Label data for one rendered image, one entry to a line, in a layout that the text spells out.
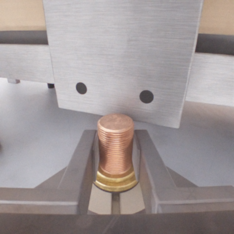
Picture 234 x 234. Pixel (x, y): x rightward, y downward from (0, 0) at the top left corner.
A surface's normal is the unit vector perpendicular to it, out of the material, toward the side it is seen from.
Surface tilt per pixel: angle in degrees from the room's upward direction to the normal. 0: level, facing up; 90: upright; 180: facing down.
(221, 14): 90
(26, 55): 90
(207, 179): 180
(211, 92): 90
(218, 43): 90
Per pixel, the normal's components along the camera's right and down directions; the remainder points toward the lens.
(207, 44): -0.33, 0.45
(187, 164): 0.01, -0.88
